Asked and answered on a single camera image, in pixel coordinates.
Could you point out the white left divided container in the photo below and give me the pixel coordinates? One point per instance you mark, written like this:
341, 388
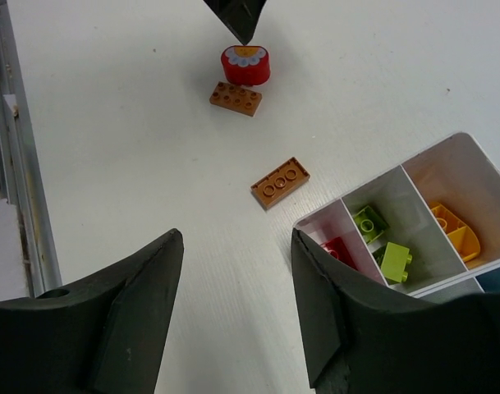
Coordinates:
455, 172

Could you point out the aluminium table rail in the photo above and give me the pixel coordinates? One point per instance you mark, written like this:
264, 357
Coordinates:
21, 183

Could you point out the white divided container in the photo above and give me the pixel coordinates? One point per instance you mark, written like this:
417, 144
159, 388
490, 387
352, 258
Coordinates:
455, 172
488, 282

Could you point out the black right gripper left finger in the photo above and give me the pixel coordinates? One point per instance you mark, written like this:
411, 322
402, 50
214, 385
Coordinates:
104, 333

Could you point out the lime green small lego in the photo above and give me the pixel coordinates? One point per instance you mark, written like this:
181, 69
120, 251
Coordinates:
370, 223

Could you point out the brown lego plate upside down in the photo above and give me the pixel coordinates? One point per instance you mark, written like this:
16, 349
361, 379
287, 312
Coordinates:
279, 183

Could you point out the lime green lego brick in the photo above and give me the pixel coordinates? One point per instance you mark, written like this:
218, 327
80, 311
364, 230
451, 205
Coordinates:
393, 260

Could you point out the white right divided container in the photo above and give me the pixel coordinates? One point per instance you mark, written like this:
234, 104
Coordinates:
488, 282

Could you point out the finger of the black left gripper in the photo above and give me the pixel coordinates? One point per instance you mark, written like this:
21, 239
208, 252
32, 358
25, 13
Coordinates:
239, 16

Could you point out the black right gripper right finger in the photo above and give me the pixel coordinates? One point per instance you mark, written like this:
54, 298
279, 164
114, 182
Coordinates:
362, 337

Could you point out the yellow rounded lego brick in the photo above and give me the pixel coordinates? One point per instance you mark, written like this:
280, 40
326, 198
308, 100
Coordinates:
463, 238

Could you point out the red flower lego piece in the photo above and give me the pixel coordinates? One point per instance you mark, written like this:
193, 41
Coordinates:
246, 65

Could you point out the red long lego brick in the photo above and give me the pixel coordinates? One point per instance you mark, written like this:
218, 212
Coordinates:
336, 247

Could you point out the brown 2x4 lego plate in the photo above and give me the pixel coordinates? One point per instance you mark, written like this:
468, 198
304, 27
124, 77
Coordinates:
236, 98

